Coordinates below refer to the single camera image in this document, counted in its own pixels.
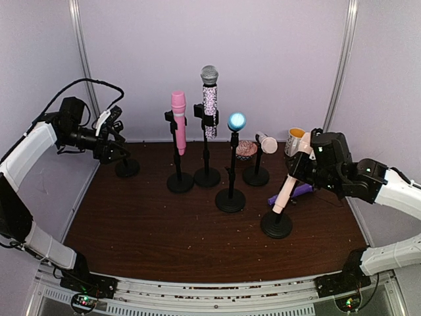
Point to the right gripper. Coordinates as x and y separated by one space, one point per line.
297 169

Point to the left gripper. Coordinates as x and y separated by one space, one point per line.
103 154

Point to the beige pink microphone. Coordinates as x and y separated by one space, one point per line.
288 186

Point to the purple microphone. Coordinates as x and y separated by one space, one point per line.
300 190

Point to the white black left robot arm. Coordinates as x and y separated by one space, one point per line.
57 129

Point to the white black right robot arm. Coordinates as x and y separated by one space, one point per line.
323 160

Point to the pale pink small microphone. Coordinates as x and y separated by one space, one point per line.
268 144

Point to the black small-mic stand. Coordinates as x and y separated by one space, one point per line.
257 175

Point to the black blue-mic stand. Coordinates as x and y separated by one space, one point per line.
231 200

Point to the black pink-mic stand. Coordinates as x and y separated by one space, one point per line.
179 182

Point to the blue-head microphone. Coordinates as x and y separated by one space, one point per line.
236 121

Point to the black glitter-mic stand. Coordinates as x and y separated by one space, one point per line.
206 177

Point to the glitter silver-head microphone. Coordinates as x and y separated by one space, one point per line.
209 76

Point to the white floral mug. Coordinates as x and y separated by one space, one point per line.
292 144

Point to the patterned ceramic bowl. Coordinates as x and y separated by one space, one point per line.
245 150

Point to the aluminium left corner post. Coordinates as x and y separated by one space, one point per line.
79 35

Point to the aluminium corner post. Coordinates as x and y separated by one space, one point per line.
79 35
344 56

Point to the aluminium front rail base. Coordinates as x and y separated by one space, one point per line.
294 296

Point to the aluminium right corner post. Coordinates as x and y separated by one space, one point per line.
344 56

